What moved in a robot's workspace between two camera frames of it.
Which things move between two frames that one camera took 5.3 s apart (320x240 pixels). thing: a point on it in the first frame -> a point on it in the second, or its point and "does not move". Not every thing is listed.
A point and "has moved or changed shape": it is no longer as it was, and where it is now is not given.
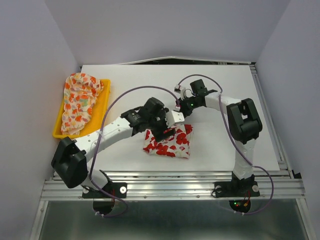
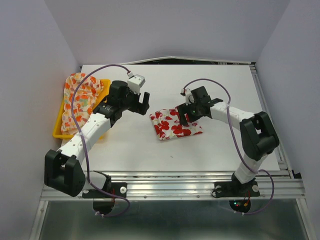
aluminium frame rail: x=156 y=185 does not move
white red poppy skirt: x=177 y=145 has moved or changed shape
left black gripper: x=159 y=134 -> x=143 y=107
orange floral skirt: x=79 y=92 does not move
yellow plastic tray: x=96 y=121 does not move
